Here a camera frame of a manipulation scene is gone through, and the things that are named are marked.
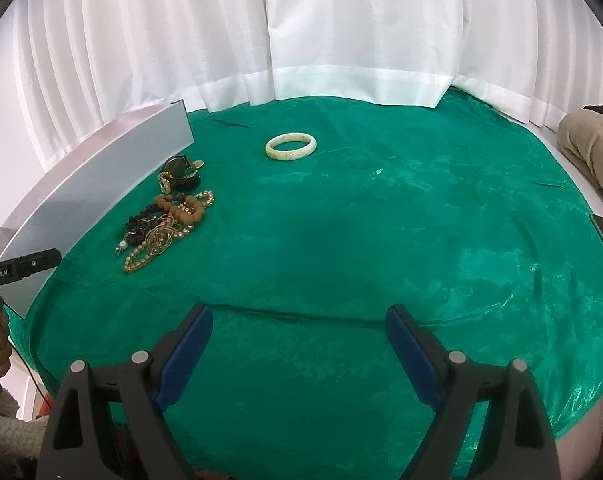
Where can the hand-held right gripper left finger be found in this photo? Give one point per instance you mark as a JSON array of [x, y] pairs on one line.
[[189, 360]]

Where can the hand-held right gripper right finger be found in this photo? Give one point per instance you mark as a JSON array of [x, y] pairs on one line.
[[414, 360]]

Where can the white cardboard box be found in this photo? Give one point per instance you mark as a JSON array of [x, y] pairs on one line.
[[81, 195]]

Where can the gold bangles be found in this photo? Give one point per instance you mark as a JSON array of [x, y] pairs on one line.
[[157, 240]]

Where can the black wrist watch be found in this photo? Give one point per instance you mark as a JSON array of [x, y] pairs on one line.
[[176, 164]]

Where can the white jade bangle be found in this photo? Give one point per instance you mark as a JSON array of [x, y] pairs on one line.
[[281, 156]]

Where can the person's left forearm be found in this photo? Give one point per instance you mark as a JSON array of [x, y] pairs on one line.
[[6, 425]]

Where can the green cloth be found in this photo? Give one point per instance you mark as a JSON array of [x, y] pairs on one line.
[[331, 240]]

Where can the person's leg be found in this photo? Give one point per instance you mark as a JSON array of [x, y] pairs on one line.
[[591, 140]]

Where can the white curtain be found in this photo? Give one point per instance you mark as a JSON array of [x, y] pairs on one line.
[[331, 20]]

